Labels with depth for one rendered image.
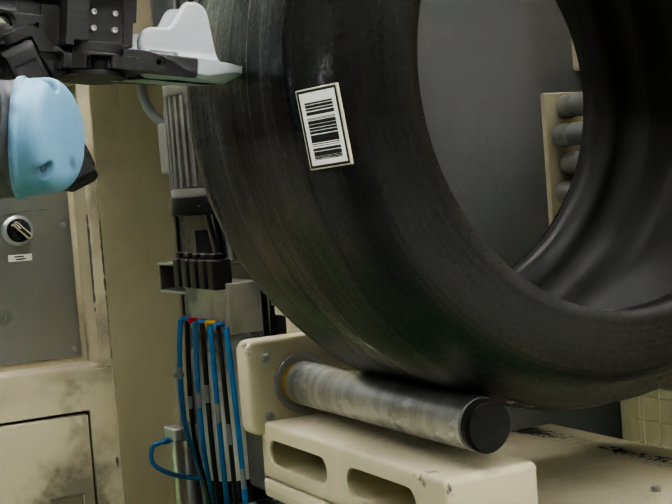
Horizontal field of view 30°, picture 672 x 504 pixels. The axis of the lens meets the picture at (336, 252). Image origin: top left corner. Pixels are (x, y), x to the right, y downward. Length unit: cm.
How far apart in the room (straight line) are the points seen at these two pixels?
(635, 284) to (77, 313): 72
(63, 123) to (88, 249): 80
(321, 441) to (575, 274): 35
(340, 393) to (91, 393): 51
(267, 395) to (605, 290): 37
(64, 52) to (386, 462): 43
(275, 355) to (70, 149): 53
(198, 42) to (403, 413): 36
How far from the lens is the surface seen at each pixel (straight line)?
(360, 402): 115
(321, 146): 93
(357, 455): 112
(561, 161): 165
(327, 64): 93
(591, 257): 138
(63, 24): 94
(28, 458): 160
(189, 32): 98
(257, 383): 129
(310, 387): 124
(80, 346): 165
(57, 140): 81
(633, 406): 161
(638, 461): 130
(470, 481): 101
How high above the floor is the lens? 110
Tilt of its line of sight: 3 degrees down
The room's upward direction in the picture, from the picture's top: 4 degrees counter-clockwise
